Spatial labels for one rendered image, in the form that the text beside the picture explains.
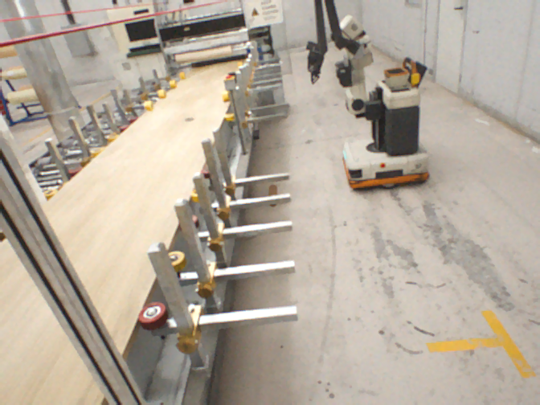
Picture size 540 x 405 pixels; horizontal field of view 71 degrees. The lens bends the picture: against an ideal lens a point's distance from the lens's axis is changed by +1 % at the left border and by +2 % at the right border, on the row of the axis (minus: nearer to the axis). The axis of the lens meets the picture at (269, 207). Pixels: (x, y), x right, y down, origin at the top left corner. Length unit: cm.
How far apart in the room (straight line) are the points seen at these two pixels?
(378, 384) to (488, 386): 47
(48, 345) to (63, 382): 16
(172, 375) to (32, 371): 41
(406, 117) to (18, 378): 291
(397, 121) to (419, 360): 188
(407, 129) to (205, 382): 260
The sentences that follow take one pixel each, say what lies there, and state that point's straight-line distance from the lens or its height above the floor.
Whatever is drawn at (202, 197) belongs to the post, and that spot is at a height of 103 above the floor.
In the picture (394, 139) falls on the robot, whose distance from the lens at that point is 329.
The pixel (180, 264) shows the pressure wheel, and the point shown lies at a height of 90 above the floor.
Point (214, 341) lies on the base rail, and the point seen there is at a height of 70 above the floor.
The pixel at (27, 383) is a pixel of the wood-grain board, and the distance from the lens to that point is 120.
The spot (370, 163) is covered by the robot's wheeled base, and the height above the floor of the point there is 27.
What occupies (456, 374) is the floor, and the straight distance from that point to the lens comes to 207.
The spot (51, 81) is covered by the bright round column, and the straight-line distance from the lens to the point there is 664.
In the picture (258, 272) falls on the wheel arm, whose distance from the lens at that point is 133.
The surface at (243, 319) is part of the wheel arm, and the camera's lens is 112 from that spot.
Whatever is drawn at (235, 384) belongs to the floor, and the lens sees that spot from 207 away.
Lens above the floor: 164
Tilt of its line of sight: 29 degrees down
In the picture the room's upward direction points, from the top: 11 degrees counter-clockwise
